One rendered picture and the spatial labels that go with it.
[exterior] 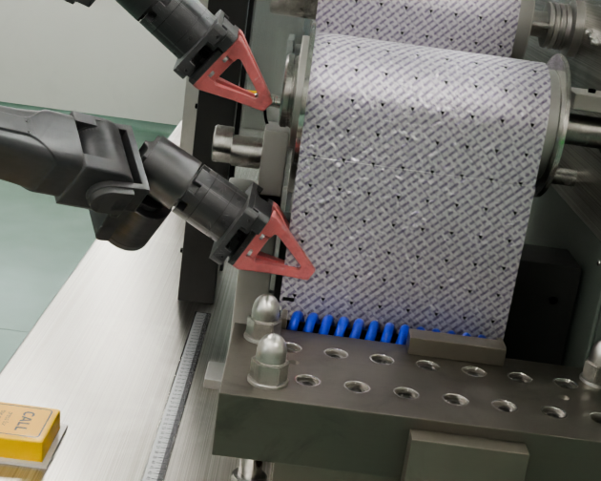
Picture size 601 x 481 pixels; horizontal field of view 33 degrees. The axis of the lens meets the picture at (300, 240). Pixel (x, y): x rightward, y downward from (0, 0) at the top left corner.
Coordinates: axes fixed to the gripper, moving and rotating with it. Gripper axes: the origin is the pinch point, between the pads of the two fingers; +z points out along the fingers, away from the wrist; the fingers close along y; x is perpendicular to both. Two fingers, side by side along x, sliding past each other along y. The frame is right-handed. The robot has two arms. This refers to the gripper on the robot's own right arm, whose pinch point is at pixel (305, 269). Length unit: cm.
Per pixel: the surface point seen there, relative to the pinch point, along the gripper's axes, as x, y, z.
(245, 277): -7.0, -7.9, -3.2
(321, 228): 4.6, 0.2, -1.3
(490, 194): 17.3, 0.4, 10.0
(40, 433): -24.8, 11.9, -12.8
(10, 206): -158, -352, -57
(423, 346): 2.2, 6.4, 12.7
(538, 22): 34.2, -28.5, 9.8
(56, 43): -133, -557, -106
